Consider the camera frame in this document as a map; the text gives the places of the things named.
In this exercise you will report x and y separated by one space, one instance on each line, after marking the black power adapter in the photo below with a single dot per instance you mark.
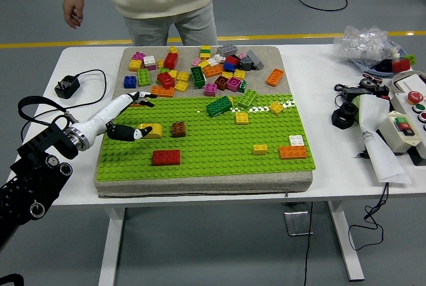
356 92

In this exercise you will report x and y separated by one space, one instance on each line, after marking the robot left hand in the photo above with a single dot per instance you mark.
106 114

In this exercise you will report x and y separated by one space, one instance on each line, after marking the metal floor plate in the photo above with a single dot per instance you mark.
296 223

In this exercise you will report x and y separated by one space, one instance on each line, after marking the black round gear part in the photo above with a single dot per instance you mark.
366 83

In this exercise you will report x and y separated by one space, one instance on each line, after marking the yellow 2x2 brick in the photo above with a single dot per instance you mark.
276 107
242 118
239 74
135 65
260 149
183 76
181 86

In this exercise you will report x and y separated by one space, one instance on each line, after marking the small white bottle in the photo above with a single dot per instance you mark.
395 54

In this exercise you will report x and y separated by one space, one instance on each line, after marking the green baseplate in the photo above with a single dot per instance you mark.
216 163

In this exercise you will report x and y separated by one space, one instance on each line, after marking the red push button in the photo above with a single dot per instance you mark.
422 116

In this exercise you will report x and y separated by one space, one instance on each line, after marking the orange 2x4 brick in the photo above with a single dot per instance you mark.
213 70
293 152
163 91
136 105

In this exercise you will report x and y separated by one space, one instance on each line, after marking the white switch box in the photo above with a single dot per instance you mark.
389 133

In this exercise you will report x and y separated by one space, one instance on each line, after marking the person's right hand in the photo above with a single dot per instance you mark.
73 8

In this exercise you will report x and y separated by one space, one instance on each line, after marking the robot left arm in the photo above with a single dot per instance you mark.
33 173

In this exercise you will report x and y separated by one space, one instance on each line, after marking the dark grey long brick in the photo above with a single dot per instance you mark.
255 59

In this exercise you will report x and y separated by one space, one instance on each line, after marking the green push button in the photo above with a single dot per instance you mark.
418 108

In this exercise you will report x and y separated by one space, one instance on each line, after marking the blue basin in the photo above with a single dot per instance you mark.
369 69

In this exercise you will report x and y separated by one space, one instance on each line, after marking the small yellow brick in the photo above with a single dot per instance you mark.
160 64

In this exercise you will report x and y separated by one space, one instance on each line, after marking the clear bubble wrap bag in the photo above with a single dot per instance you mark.
362 43

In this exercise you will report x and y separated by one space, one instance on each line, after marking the pink 2x2 brick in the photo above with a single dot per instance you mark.
210 89

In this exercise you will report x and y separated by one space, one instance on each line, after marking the blue 2x2 brick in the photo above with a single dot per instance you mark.
130 82

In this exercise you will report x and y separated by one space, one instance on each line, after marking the red emergency stop button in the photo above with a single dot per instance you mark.
415 97

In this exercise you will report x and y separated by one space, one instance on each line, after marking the dark green 2x4 brick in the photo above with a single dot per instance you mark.
218 106
198 77

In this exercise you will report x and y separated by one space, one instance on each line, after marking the small dark green brick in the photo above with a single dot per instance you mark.
243 86

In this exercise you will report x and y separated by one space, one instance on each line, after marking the black servo module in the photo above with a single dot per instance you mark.
381 90

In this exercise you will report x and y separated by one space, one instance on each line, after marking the white table leg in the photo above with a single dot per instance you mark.
346 242
111 249

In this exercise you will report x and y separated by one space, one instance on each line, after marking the small pink brick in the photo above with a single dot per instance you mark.
242 55
196 62

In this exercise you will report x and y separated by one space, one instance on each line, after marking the magenta 2x2 brick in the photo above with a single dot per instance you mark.
234 84
138 56

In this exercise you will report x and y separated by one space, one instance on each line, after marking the yellow arched brick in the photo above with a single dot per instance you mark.
156 131

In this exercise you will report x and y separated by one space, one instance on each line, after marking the grey 2x4 brick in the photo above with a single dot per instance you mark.
227 50

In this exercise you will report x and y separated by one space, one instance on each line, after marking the brown 2x2 brick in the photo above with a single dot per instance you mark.
178 129

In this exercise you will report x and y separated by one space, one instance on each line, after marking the red 2x4 brick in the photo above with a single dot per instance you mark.
166 158

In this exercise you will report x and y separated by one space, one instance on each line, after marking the green sheet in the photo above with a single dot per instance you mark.
356 108

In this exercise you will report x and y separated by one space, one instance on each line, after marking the small black plug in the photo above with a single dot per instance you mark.
362 155

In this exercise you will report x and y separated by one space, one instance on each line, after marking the dark red 2x2 brick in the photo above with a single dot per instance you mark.
221 83

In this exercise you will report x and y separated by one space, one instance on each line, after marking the yellow flat brick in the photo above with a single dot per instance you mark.
205 48
204 57

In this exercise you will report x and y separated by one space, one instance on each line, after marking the white paper bag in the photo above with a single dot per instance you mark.
382 156

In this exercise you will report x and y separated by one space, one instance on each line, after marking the white 2x2 brick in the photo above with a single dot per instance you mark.
149 60
296 140

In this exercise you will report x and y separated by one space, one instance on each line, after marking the large black nut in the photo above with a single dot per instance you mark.
336 119

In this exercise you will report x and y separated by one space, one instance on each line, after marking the tall red brick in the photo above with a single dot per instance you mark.
171 60

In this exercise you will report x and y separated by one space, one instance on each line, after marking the black power plug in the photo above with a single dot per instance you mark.
67 87

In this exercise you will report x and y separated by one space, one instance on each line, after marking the black plastic part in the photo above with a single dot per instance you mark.
385 66

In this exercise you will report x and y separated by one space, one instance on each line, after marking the white flat box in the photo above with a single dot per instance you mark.
411 83

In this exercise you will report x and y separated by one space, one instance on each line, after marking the grey control box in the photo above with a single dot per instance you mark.
404 104

